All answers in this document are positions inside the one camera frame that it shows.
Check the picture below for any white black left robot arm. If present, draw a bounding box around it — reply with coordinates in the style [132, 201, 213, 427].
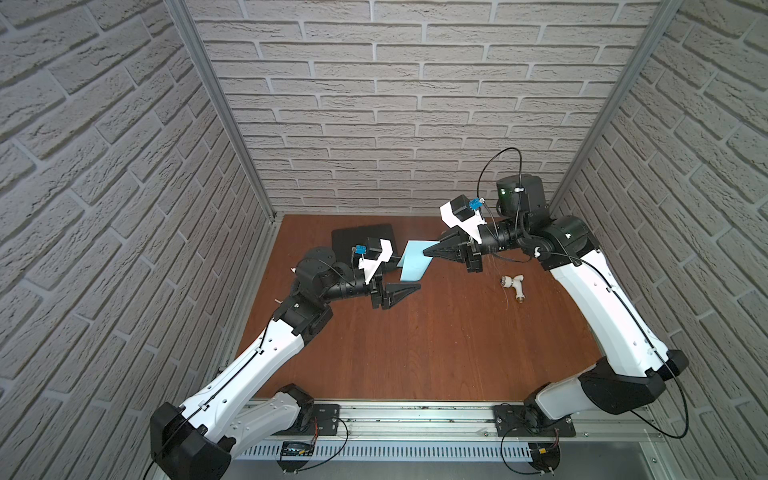
[150, 239, 429, 479]

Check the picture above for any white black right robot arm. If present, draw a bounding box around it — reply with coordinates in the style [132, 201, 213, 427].
[424, 174, 689, 427]

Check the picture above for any black plastic tool case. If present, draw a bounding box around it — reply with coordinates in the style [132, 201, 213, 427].
[331, 223, 399, 267]

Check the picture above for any small green circuit board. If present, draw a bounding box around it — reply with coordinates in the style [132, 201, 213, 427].
[280, 441, 315, 460]

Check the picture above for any small black connector board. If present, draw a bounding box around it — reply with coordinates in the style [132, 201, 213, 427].
[528, 443, 561, 474]

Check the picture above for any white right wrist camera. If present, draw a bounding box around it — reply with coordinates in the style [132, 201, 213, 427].
[440, 195, 487, 244]

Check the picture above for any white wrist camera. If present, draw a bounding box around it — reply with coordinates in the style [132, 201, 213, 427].
[440, 195, 487, 244]
[354, 238, 394, 285]

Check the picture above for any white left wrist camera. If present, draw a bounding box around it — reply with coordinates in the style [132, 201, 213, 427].
[354, 238, 394, 285]

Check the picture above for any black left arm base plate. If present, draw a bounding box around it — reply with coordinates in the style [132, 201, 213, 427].
[273, 403, 340, 437]

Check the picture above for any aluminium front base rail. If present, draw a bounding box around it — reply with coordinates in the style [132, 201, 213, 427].
[230, 400, 683, 479]

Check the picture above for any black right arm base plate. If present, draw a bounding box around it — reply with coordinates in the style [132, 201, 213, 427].
[492, 403, 576, 438]

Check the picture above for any aluminium right corner post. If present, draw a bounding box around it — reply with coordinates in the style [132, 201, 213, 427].
[549, 0, 683, 211]

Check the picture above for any aluminium corner post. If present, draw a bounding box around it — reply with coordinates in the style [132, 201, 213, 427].
[166, 0, 277, 223]
[549, 0, 683, 211]

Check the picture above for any aluminium left corner post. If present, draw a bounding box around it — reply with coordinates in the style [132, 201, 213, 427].
[166, 0, 277, 223]

